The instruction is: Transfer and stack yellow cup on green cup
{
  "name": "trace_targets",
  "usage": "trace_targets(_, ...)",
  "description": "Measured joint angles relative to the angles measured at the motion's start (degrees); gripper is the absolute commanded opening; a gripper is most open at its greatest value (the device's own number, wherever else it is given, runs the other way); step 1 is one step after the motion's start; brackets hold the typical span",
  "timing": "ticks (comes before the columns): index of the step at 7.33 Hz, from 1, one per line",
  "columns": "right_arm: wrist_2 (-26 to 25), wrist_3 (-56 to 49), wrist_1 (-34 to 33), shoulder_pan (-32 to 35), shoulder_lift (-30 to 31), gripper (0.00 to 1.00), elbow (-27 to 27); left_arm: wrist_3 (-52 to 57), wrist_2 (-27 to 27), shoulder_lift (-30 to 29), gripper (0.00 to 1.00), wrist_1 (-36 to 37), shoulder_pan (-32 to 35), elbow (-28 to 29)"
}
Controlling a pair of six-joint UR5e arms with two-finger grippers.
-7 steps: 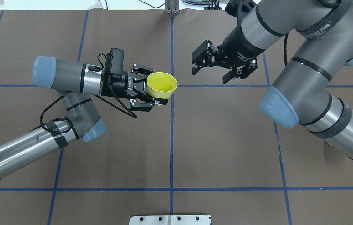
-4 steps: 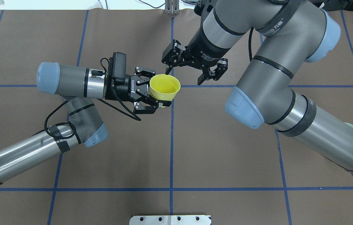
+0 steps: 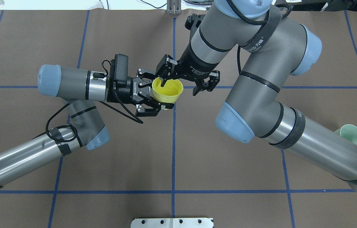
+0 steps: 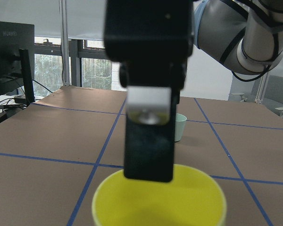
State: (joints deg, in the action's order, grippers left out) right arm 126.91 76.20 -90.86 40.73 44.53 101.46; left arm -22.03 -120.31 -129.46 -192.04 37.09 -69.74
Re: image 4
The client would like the green plastic cup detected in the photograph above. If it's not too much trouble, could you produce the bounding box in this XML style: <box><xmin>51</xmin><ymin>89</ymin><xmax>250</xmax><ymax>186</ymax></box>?
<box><xmin>175</xmin><ymin>113</ymin><xmax>187</xmax><ymax>142</ymax></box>

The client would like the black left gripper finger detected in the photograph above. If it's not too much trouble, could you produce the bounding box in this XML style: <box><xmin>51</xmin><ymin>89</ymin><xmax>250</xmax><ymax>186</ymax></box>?
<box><xmin>123</xmin><ymin>61</ymin><xmax>187</xmax><ymax>182</ymax></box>

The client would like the yellow plastic cup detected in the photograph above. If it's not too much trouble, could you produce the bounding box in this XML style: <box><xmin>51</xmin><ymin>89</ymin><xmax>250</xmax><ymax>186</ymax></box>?
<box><xmin>92</xmin><ymin>164</ymin><xmax>227</xmax><ymax>226</ymax></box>

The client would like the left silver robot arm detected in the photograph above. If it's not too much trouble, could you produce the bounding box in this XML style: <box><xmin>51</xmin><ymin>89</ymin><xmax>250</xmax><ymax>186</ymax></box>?
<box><xmin>121</xmin><ymin>0</ymin><xmax>283</xmax><ymax>182</ymax></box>

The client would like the brown paper table cover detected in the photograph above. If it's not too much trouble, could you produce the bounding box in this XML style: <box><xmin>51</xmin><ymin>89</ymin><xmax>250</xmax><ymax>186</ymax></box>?
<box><xmin>0</xmin><ymin>87</ymin><xmax>283</xmax><ymax>226</ymax></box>

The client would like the black computer monitor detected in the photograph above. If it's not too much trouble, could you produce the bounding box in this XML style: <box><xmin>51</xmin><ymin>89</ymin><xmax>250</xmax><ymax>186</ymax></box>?
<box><xmin>0</xmin><ymin>22</ymin><xmax>35</xmax><ymax>105</ymax></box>

